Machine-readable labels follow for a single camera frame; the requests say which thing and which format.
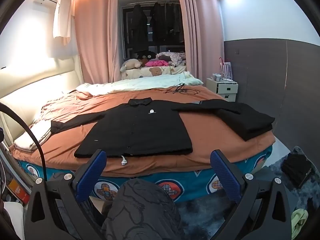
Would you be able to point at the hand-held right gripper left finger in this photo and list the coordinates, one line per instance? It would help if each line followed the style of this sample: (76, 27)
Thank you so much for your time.
(91, 172)

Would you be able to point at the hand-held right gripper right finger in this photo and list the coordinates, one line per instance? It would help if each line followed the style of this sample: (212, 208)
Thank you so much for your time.
(223, 175)

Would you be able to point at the black jacket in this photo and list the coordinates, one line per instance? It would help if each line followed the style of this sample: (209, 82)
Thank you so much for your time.
(135, 127)

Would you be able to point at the folded black clothes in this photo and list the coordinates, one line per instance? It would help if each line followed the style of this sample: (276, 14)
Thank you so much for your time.
(250, 122)

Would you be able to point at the black clothes on floor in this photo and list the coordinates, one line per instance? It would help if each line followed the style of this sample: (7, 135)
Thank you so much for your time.
(296, 168)

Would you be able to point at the pile of patterned clothes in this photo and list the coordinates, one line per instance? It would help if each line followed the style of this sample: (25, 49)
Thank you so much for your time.
(173, 57)

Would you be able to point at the hanging dark clothes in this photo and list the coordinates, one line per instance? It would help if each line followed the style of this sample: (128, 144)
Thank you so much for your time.
(160, 22)

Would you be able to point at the orange bed sheet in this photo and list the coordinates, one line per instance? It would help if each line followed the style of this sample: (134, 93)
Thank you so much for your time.
(205, 152)

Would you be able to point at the teal printed mattress cover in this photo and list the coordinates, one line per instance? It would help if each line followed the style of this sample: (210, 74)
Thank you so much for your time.
(195, 182)

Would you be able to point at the dark blue shaggy rug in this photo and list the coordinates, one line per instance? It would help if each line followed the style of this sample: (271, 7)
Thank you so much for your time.
(272, 187)

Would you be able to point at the person's leg in dark pants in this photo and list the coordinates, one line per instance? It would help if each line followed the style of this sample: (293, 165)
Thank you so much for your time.
(142, 212)

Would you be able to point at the folded white pillowcase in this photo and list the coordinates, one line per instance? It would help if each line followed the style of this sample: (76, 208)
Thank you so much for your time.
(33, 136)

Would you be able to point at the orange box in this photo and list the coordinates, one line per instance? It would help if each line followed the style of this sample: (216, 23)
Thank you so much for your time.
(18, 191)

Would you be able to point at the white nightstand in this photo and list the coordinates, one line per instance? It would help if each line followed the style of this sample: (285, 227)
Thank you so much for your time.
(223, 90)

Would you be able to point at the light green cloth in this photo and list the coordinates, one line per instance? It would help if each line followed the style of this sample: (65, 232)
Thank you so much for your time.
(300, 221)

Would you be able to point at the white quilt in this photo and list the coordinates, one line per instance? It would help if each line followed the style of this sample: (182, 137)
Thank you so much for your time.
(140, 83)

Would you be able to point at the cream padded headboard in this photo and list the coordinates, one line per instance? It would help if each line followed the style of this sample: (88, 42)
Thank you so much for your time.
(32, 90)

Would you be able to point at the pink striped bag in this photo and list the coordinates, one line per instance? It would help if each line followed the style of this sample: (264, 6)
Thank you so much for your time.
(226, 68)

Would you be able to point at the white plush toy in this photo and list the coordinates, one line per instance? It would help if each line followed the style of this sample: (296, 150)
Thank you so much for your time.
(130, 64)

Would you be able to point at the bear printed cushion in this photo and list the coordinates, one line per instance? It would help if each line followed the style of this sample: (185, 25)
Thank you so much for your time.
(150, 72)

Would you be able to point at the pink cloth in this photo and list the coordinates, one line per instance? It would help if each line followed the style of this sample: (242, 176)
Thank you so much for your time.
(155, 63)

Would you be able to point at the black plush toy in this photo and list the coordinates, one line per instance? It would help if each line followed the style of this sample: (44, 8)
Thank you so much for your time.
(145, 55)

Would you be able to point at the pink curtain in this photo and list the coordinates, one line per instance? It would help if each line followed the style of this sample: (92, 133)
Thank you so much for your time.
(202, 35)
(97, 37)

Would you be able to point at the hanging white shirt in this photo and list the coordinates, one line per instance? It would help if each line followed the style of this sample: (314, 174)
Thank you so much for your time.
(62, 17)

